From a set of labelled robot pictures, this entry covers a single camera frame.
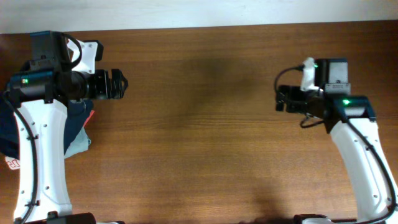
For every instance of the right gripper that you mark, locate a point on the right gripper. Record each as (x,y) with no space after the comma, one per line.
(294,93)

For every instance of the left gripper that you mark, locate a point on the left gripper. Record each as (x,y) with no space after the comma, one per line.
(104,91)

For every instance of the dark blue shorts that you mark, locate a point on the dark blue shorts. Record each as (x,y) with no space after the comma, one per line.
(73,107)

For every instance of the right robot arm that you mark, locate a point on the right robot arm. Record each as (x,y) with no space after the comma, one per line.
(320,90)

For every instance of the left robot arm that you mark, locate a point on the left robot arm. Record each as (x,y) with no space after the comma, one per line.
(62,69)

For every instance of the grey folded garment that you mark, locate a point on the grey folded garment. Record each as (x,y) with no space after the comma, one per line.
(80,144)

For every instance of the red printed t-shirt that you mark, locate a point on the red printed t-shirt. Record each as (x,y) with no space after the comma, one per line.
(12,161)

